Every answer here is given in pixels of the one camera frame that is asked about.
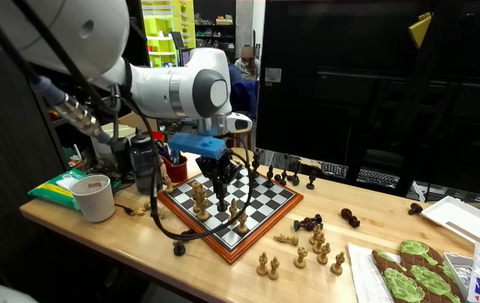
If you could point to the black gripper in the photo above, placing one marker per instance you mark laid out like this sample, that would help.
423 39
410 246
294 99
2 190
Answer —
216 168

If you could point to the green brown patterned mat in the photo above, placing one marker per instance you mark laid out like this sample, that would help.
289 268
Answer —
418 274

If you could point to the white paper towel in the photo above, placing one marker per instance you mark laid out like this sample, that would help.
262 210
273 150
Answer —
363 274

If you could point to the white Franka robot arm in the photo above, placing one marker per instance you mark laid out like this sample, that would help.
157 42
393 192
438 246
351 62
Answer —
166 89

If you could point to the red mug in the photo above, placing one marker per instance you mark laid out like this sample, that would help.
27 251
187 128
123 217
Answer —
176 170

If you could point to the light wooden chess piece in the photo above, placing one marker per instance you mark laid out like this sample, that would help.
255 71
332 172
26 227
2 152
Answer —
285 239
203 209
145 207
243 224
233 209
198 192

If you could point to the black white chessboard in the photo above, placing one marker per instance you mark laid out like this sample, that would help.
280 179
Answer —
262 210

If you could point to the white paper cup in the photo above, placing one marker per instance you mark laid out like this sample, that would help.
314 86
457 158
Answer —
95 199

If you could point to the dark water bottle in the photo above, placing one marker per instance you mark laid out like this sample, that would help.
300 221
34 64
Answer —
144 162

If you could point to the dark wooden bishop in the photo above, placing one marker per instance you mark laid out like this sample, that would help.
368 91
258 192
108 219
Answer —
223 210

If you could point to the yellow green shelf rack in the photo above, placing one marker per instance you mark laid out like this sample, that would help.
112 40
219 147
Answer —
166 30

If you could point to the white plastic tray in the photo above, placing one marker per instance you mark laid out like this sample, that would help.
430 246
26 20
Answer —
464 221

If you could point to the yellow triangular flag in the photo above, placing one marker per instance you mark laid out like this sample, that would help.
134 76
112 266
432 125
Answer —
420 29

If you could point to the clear plastic container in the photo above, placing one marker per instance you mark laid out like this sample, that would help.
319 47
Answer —
457 269

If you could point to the blue jacket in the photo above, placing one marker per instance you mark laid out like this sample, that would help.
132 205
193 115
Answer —
243 93

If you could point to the white paper sign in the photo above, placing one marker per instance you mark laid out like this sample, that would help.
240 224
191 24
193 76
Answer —
273 76

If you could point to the light wooden pawn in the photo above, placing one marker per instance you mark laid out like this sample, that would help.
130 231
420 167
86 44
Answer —
300 258
262 264
319 242
315 231
322 254
273 269
337 263

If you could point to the long-haired person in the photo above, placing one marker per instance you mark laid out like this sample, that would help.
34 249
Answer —
248 61

